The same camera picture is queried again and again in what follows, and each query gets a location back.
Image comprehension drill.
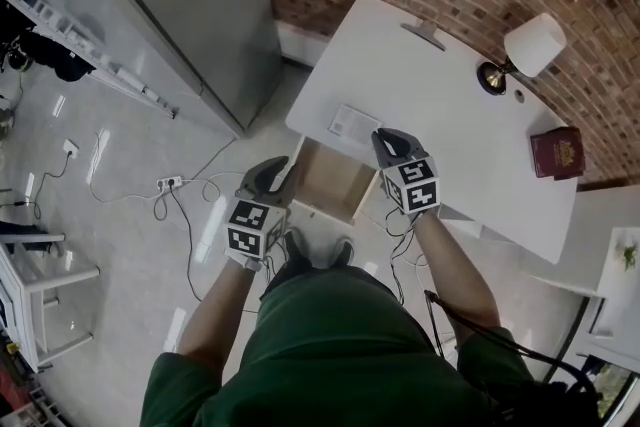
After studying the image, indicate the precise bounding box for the black backpack cable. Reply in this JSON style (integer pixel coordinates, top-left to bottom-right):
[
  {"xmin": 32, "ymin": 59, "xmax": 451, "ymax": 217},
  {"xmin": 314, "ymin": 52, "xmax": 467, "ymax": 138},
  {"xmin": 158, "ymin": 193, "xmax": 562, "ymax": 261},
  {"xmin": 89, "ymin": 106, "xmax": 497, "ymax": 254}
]
[{"xmin": 423, "ymin": 288, "xmax": 604, "ymax": 399}]

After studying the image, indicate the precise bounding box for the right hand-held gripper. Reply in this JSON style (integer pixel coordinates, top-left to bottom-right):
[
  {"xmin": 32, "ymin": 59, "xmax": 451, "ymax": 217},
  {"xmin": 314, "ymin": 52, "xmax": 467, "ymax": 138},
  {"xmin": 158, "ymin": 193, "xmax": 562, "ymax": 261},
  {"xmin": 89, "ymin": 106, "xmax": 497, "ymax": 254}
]
[{"xmin": 370, "ymin": 127, "xmax": 443, "ymax": 217}]

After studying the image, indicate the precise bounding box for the white chair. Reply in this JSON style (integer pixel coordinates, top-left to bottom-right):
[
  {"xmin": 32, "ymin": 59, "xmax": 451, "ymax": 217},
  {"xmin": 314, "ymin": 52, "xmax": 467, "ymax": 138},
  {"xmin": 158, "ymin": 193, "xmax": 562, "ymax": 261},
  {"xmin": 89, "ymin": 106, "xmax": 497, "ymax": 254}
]
[{"xmin": 0, "ymin": 228, "xmax": 102, "ymax": 374}]

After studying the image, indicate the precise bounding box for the white side shelf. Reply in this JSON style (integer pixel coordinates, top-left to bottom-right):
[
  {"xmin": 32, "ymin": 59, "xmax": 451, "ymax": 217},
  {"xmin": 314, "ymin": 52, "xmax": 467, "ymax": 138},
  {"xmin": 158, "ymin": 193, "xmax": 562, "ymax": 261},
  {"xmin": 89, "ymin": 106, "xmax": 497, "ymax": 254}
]
[{"xmin": 519, "ymin": 184, "xmax": 640, "ymax": 369}]

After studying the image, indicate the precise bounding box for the wooden desk drawer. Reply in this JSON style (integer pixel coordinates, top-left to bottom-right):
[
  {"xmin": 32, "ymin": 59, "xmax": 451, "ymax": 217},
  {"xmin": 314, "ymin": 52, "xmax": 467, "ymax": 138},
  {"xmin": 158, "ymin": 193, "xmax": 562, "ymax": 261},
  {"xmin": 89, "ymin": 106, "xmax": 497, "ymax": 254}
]
[{"xmin": 289, "ymin": 136, "xmax": 380, "ymax": 226}]

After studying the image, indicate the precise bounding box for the white shade brass lamp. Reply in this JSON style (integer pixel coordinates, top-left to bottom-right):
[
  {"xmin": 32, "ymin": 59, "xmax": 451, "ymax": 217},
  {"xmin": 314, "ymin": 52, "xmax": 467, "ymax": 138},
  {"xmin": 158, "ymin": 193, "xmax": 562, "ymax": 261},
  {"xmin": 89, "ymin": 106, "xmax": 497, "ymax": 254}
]
[{"xmin": 476, "ymin": 12, "xmax": 568, "ymax": 96}]

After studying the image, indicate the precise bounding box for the person's right forearm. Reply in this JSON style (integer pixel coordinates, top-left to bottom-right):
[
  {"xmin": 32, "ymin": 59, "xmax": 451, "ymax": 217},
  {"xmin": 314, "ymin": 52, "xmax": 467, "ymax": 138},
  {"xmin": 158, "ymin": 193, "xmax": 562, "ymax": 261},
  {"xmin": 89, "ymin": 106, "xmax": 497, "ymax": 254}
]
[{"xmin": 412, "ymin": 209, "xmax": 502, "ymax": 346}]

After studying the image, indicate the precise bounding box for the grey tall cabinet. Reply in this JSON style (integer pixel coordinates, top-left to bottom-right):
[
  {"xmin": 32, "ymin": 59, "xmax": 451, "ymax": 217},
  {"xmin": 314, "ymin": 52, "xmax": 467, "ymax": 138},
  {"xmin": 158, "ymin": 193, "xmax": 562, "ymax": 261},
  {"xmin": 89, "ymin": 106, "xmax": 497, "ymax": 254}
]
[{"xmin": 74, "ymin": 0, "xmax": 284, "ymax": 140}]

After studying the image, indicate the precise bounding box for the black bag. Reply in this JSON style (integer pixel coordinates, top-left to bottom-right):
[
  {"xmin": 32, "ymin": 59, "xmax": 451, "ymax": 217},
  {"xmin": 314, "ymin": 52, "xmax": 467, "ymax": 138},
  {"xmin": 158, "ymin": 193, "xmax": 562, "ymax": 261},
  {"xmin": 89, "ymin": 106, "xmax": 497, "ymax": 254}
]
[{"xmin": 18, "ymin": 28, "xmax": 97, "ymax": 83}]

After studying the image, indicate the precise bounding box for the person's green shirt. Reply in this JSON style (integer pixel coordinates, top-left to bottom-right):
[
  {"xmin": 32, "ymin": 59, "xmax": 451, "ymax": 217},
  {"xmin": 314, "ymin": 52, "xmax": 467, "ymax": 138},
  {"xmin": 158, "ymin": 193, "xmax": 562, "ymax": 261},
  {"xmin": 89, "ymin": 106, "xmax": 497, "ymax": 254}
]
[{"xmin": 139, "ymin": 264, "xmax": 539, "ymax": 427}]

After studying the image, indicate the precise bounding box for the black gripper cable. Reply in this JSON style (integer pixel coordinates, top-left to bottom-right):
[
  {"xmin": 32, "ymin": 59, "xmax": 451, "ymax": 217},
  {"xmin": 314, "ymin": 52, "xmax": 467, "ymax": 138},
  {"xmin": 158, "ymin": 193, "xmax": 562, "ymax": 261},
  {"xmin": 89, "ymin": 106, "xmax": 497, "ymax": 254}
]
[{"xmin": 385, "ymin": 207, "xmax": 427, "ymax": 307}]

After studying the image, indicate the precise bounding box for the small green plant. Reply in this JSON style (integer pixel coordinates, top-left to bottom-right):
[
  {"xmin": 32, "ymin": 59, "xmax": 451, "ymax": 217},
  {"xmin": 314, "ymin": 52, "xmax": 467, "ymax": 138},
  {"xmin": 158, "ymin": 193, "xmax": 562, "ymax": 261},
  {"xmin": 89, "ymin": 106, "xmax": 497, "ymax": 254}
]
[{"xmin": 619, "ymin": 240, "xmax": 640, "ymax": 272}]

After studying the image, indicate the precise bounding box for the black power strip cable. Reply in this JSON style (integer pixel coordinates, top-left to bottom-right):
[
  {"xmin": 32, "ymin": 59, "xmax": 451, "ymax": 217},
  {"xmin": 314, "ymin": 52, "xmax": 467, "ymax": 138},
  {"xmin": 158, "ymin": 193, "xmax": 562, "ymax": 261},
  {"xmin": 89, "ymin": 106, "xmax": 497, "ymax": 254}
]
[{"xmin": 167, "ymin": 184, "xmax": 204, "ymax": 304}]

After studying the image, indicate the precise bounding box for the small white card item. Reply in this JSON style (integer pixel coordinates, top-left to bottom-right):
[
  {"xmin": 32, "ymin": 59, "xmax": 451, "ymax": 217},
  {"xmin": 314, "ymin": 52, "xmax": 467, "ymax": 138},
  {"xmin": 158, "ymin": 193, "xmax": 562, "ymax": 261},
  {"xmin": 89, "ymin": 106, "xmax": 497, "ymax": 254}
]
[{"xmin": 327, "ymin": 104, "xmax": 382, "ymax": 145}]

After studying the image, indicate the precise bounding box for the person's right black shoe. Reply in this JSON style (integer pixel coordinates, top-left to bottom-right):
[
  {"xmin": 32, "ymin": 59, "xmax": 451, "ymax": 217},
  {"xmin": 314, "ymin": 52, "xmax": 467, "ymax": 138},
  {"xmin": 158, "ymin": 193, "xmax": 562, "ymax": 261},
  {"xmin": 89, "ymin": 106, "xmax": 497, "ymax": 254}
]
[{"xmin": 325, "ymin": 237, "xmax": 356, "ymax": 270}]

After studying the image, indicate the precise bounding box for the black adapter cable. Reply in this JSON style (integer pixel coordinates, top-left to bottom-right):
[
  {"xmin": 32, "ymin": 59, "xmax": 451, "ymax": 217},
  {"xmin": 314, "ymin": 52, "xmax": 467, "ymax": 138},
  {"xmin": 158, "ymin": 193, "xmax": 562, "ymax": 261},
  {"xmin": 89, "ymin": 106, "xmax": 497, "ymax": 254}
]
[{"xmin": 12, "ymin": 149, "xmax": 71, "ymax": 220}]

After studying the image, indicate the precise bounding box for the grey metal stand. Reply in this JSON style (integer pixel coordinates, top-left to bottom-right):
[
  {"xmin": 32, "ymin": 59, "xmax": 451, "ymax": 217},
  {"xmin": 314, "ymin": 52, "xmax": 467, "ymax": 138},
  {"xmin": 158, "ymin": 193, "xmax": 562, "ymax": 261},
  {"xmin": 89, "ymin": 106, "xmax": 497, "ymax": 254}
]
[{"xmin": 399, "ymin": 19, "xmax": 447, "ymax": 52}]

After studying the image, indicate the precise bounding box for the white shelf rack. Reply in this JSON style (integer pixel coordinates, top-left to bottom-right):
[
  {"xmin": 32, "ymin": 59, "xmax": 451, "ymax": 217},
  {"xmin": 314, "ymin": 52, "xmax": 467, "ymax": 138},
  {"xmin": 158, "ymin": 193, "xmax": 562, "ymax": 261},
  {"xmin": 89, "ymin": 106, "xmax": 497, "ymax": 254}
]
[{"xmin": 0, "ymin": 0, "xmax": 179, "ymax": 120}]

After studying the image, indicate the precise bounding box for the dark red book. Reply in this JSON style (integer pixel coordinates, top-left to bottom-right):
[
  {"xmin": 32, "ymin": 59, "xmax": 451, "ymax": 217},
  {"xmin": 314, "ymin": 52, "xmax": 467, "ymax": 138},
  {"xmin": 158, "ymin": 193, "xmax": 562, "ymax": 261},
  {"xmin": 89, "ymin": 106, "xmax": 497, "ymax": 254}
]
[{"xmin": 529, "ymin": 125, "xmax": 587, "ymax": 181}]

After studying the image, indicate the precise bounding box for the person's left forearm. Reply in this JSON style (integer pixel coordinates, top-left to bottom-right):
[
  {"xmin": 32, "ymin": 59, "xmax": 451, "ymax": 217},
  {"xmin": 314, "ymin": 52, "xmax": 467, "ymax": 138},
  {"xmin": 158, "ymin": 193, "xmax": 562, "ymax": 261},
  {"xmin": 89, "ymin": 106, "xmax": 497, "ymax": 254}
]
[{"xmin": 177, "ymin": 257, "xmax": 264, "ymax": 369}]

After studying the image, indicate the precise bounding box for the person's black shoe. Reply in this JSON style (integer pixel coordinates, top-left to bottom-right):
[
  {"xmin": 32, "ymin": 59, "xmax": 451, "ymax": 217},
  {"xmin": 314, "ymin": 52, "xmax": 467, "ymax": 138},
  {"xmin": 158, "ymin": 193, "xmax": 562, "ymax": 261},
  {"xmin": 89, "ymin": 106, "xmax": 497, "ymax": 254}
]
[
  {"xmin": 283, "ymin": 228, "xmax": 314, "ymax": 269},
  {"xmin": 325, "ymin": 237, "xmax": 356, "ymax": 270}
]

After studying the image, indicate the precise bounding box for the black backpack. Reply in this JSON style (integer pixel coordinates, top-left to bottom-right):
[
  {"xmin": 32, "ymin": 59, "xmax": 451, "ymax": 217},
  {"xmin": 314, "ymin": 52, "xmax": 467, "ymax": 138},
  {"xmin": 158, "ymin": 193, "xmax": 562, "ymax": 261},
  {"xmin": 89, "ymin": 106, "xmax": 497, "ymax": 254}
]
[{"xmin": 487, "ymin": 378, "xmax": 606, "ymax": 427}]

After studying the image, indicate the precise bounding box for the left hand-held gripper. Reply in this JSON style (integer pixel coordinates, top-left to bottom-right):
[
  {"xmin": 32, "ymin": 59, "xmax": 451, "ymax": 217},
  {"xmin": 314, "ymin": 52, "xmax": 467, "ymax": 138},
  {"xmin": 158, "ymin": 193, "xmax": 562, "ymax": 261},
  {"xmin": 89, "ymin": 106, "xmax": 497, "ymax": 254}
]
[{"xmin": 223, "ymin": 156, "xmax": 302, "ymax": 269}]

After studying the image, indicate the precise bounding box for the white floor cable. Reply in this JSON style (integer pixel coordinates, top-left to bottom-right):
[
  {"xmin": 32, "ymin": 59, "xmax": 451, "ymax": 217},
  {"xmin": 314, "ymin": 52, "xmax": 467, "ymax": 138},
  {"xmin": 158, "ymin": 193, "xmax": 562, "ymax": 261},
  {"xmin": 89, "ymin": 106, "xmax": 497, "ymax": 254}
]
[{"xmin": 87, "ymin": 129, "xmax": 246, "ymax": 222}]

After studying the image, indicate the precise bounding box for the white desk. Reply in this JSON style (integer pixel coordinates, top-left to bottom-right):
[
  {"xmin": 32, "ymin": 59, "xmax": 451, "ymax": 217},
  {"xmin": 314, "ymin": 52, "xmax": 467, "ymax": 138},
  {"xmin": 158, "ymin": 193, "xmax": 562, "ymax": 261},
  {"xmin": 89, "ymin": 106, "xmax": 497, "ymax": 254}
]
[{"xmin": 284, "ymin": 0, "xmax": 581, "ymax": 266}]

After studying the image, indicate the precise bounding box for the person's left black shoe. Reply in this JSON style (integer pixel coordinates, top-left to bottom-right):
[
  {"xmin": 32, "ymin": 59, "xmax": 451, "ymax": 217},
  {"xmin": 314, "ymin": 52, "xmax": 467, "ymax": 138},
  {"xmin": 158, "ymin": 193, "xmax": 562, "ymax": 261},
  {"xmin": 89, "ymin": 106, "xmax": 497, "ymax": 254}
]
[{"xmin": 283, "ymin": 228, "xmax": 314, "ymax": 269}]

